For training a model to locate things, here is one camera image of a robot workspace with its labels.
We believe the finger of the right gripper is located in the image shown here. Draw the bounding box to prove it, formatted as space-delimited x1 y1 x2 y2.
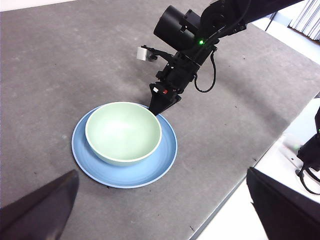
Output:
149 92 173 117
163 96 181 112

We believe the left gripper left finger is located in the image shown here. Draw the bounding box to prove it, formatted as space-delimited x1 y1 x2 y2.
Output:
0 169 80 240

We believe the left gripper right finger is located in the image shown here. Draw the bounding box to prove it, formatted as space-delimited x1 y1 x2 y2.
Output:
246 166 320 240

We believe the green ribbed bowl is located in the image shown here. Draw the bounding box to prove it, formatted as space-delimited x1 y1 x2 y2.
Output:
84 101 163 168

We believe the blue round plate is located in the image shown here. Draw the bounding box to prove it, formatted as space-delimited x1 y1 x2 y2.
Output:
71 103 179 189

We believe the white slatted panel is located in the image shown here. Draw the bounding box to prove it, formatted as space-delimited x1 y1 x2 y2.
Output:
288 0 320 41

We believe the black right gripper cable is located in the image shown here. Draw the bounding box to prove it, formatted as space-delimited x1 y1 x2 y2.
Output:
193 44 217 93

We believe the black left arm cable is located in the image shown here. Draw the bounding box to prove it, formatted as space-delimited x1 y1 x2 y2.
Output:
295 166 320 196

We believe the pale grey right wrist camera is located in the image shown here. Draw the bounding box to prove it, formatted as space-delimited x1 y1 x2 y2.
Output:
136 46 151 62

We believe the thin black background cable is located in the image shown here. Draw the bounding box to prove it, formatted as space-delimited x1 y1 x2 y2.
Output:
264 11 277 32

